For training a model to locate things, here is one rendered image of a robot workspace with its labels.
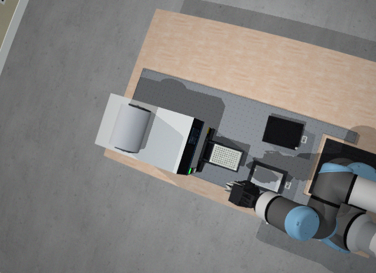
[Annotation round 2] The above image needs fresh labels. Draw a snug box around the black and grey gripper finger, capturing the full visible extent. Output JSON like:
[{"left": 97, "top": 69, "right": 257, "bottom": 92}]
[
  {"left": 224, "top": 185, "right": 232, "bottom": 193},
  {"left": 226, "top": 180, "right": 255, "bottom": 186}
]

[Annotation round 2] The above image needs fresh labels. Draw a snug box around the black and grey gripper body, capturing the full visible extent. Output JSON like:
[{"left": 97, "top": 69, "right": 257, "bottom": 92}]
[{"left": 228, "top": 181, "right": 263, "bottom": 210}]

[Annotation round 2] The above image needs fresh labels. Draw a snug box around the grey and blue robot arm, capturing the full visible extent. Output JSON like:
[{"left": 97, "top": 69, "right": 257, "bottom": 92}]
[{"left": 256, "top": 158, "right": 376, "bottom": 258}]

